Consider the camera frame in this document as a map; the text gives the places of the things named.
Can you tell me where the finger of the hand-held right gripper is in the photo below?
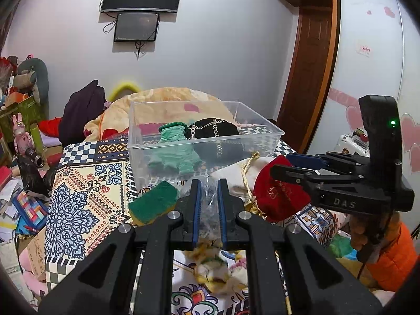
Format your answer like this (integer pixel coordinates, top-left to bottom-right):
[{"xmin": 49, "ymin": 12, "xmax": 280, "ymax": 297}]
[
  {"xmin": 287, "ymin": 152, "xmax": 372, "ymax": 175},
  {"xmin": 270, "ymin": 164, "xmax": 326, "ymax": 198}
]

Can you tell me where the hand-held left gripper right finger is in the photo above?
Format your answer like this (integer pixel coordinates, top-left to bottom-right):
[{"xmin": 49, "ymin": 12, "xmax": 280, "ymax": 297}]
[{"xmin": 217, "ymin": 178, "xmax": 385, "ymax": 315}]

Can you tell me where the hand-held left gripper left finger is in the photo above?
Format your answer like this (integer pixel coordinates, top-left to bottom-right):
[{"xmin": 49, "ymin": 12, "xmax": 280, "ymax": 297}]
[{"xmin": 38, "ymin": 179, "xmax": 202, "ymax": 315}]

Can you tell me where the red velvet pouch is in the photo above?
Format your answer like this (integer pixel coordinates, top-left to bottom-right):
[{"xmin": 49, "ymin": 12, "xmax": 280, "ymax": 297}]
[{"xmin": 253, "ymin": 155, "xmax": 312, "ymax": 223}]

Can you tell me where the clear bag with floral cloth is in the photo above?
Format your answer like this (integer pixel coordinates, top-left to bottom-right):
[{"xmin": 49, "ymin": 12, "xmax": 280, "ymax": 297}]
[{"xmin": 184, "ymin": 175, "xmax": 242, "ymax": 293}]

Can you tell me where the clear plastic box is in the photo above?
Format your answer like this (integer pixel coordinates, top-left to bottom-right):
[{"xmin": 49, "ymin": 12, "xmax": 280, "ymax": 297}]
[{"xmin": 127, "ymin": 100, "xmax": 285, "ymax": 191}]

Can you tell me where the person's right forearm orange sleeve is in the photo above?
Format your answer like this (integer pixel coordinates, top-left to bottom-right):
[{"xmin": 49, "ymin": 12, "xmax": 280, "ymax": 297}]
[{"xmin": 365, "ymin": 220, "xmax": 420, "ymax": 293}]

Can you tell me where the person's right hand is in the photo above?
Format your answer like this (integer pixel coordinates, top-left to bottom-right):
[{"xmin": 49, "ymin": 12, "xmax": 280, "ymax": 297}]
[{"xmin": 348, "ymin": 214, "xmax": 373, "ymax": 257}]

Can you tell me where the white plastic package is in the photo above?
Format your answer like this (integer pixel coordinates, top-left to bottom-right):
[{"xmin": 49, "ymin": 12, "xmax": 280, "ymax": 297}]
[{"xmin": 334, "ymin": 130, "xmax": 372, "ymax": 155}]

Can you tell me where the green and yellow sponge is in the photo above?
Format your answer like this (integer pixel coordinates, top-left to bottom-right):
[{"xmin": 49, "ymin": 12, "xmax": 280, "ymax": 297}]
[{"xmin": 127, "ymin": 181, "xmax": 181, "ymax": 227}]

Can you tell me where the green knitted glove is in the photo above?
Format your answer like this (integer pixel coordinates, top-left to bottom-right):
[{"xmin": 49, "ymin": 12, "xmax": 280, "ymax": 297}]
[{"xmin": 147, "ymin": 122, "xmax": 203, "ymax": 175}]

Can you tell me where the brown wooden door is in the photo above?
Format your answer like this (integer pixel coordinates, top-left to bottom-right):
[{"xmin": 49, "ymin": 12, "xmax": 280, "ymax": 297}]
[{"xmin": 276, "ymin": 6, "xmax": 339, "ymax": 154}]

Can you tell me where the white wardrobe door with hearts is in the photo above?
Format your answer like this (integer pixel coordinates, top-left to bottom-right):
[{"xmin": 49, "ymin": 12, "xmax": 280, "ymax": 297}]
[{"xmin": 303, "ymin": 0, "xmax": 420, "ymax": 206}]

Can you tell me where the green plush cloth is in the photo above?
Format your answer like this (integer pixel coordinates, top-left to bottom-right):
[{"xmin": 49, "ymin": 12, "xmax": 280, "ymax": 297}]
[{"xmin": 327, "ymin": 232, "xmax": 358, "ymax": 260}]

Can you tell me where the patterned blanket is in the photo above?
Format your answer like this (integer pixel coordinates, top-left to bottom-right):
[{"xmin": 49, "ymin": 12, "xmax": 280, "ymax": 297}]
[{"xmin": 44, "ymin": 137, "xmax": 361, "ymax": 315}]

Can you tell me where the yellow fleece blanket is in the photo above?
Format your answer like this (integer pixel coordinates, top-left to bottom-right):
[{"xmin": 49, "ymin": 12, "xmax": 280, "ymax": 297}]
[{"xmin": 83, "ymin": 87, "xmax": 237, "ymax": 142}]

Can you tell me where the yellow plush hood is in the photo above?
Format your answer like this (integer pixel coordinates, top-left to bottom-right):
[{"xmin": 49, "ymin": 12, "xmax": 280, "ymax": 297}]
[{"xmin": 108, "ymin": 80, "xmax": 142, "ymax": 103}]

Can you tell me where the dark purple garment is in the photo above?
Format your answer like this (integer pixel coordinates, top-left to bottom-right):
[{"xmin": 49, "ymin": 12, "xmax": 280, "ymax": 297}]
[{"xmin": 58, "ymin": 79, "xmax": 107, "ymax": 147}]

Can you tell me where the colourful block puzzle box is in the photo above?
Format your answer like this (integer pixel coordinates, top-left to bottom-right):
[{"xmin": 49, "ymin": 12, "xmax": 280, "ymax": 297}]
[{"xmin": 12, "ymin": 190, "xmax": 50, "ymax": 231}]

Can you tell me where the red cloth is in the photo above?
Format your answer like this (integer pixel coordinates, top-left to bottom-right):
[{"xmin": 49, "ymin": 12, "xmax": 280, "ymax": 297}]
[{"xmin": 38, "ymin": 116, "xmax": 65, "ymax": 139}]

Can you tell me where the green cylinder tube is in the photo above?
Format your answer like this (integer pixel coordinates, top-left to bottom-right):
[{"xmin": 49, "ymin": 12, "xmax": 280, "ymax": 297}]
[{"xmin": 30, "ymin": 123, "xmax": 43, "ymax": 152}]

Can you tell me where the pile of papers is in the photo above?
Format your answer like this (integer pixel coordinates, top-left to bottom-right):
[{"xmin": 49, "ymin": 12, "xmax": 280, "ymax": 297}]
[{"xmin": 0, "ymin": 167, "xmax": 50, "ymax": 306}]

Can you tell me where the pink rabbit toy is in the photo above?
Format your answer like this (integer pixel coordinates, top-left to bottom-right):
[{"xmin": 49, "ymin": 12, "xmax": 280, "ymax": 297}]
[{"xmin": 12, "ymin": 113, "xmax": 37, "ymax": 154}]

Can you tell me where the green cardboard box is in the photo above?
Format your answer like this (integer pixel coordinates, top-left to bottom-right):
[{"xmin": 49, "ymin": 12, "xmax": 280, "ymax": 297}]
[{"xmin": 0, "ymin": 94, "xmax": 47, "ymax": 136}]

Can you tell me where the grey stuffed toy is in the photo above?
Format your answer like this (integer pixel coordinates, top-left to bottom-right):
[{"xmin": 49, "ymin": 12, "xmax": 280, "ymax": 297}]
[{"xmin": 14, "ymin": 57, "xmax": 50, "ymax": 106}]

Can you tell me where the white pouch with gold cord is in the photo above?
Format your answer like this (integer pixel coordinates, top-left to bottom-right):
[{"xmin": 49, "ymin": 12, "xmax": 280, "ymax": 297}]
[{"xmin": 209, "ymin": 153, "xmax": 274, "ymax": 201}]

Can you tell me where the black pouch with chain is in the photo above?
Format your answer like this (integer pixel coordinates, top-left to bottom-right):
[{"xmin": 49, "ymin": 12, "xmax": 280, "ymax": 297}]
[{"xmin": 186, "ymin": 117, "xmax": 245, "ymax": 169}]

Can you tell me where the small black wall monitor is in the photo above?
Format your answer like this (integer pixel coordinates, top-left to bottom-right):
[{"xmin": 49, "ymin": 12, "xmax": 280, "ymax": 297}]
[{"xmin": 113, "ymin": 12, "xmax": 161, "ymax": 43}]

